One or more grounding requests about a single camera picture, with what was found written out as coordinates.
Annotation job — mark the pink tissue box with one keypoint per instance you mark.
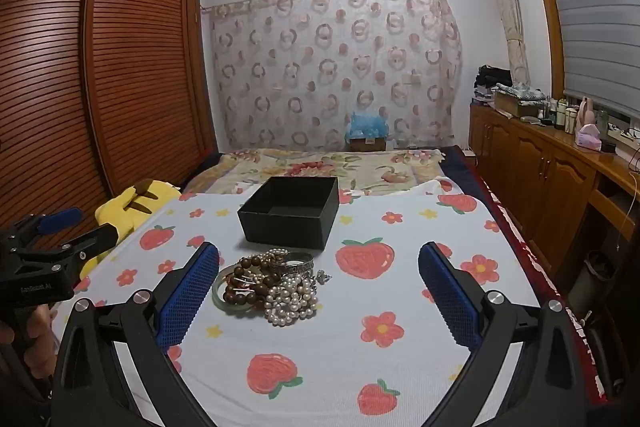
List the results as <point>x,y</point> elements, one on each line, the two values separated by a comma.
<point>587,138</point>

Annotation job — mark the black jewelry box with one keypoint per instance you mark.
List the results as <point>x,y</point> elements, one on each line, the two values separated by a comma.
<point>287,219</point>

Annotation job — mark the grey window blind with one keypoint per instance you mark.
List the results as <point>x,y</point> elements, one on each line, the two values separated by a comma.
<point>595,17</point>

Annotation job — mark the person's left hand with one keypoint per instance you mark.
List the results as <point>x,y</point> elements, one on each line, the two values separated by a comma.
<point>37,342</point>

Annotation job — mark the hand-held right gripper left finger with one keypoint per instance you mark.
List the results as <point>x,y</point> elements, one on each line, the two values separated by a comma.
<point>190,292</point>

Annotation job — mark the strawberry print blanket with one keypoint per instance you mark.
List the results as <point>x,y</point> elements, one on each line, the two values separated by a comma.
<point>350,347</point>

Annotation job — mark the box with patterned cloth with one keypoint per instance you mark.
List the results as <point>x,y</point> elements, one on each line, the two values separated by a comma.
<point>520,99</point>

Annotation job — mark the small cardboard box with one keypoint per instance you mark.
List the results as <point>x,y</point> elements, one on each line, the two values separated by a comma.
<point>367,144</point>

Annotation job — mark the floral bedsheet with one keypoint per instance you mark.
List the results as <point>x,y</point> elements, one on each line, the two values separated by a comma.
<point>235,174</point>

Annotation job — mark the silver bangle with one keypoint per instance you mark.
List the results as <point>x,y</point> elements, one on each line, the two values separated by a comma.
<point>300,264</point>

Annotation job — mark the brown slatted wooden wardrobe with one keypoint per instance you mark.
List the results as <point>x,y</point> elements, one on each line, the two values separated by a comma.
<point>125,57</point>

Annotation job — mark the yellow plush pillow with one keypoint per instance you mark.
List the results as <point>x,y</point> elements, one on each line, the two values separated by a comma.
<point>117,207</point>

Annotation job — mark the blue plastic bag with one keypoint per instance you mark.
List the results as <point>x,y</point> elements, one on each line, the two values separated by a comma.
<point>367,124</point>

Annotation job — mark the pink figurine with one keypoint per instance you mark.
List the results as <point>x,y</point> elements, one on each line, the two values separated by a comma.
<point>586,113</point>

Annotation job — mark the white bottle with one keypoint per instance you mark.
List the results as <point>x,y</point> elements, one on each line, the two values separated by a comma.
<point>573,118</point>

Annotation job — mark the wooden window frame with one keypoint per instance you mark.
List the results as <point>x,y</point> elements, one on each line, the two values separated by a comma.
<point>542,7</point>

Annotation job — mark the sheer circle-patterned curtain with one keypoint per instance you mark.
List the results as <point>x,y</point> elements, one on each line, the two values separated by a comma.
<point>325,57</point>

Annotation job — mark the green jade bangle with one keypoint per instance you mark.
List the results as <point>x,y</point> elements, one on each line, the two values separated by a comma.
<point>216,294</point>

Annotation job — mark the beige side curtain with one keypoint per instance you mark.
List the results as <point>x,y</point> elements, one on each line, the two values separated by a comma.
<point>507,17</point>

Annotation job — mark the wooden side cabinet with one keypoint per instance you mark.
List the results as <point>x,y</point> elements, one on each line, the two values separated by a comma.
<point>540,177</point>

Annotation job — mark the pile of dark clothes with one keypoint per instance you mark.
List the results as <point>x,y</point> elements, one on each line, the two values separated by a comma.
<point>492,79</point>

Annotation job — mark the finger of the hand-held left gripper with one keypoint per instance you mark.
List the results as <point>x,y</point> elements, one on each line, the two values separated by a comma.
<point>95,239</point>
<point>60,219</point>

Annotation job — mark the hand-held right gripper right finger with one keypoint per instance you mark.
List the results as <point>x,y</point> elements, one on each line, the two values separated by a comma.
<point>447,297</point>

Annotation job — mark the grey trash bin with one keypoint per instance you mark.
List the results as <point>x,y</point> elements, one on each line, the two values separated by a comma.
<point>592,277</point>

